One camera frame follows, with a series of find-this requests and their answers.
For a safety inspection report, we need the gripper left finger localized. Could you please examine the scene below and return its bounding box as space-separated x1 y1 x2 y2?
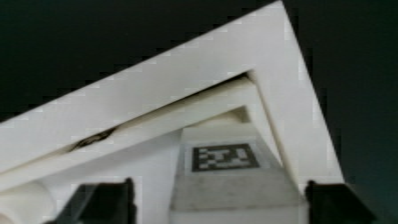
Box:
44 178 137 224

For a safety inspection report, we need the white leg with tag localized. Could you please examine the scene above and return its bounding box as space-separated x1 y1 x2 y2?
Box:
169 124 307 224

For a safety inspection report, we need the white square tabletop tray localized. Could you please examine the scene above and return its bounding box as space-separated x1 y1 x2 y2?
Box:
0 77 270 224

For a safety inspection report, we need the white front fence bar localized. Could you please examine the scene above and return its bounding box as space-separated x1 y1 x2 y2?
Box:
0 3 343 191

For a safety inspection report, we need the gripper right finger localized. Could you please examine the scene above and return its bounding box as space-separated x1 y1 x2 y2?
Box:
304 181 377 224

